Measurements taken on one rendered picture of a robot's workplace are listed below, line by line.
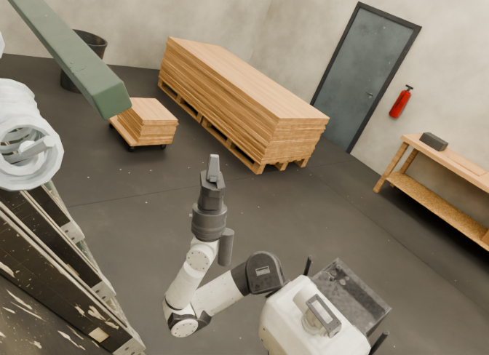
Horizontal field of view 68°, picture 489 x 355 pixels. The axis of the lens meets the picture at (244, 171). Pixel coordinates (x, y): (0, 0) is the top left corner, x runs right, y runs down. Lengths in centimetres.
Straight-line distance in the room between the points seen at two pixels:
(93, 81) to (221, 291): 94
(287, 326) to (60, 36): 89
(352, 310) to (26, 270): 78
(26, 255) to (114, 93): 58
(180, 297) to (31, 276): 41
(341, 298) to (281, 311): 17
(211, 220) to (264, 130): 341
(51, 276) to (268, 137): 357
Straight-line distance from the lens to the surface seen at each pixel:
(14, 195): 98
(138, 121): 394
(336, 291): 110
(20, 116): 33
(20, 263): 79
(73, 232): 158
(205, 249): 94
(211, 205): 88
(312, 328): 100
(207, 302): 114
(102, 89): 23
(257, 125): 434
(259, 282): 109
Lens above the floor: 205
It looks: 28 degrees down
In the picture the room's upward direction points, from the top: 23 degrees clockwise
